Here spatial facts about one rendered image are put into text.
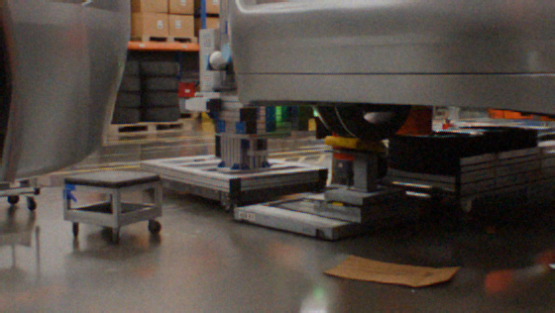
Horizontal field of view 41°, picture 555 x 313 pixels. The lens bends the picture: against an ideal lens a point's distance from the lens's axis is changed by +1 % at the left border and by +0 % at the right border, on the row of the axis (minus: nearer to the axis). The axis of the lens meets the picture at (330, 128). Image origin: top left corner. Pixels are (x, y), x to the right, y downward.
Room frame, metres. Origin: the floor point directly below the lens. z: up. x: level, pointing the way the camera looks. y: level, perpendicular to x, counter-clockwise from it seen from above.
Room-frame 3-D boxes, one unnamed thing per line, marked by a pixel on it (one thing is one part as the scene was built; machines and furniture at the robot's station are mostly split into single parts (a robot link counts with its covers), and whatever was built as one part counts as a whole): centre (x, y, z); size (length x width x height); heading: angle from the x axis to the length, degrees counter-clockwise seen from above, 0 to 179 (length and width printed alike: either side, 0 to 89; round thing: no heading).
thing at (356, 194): (4.28, -0.21, 0.32); 0.40 x 0.30 x 0.28; 137
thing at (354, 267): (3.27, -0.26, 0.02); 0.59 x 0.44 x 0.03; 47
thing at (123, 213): (4.09, 1.22, 0.17); 0.43 x 0.36 x 0.34; 62
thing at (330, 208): (4.28, -0.20, 0.13); 0.50 x 0.36 x 0.10; 137
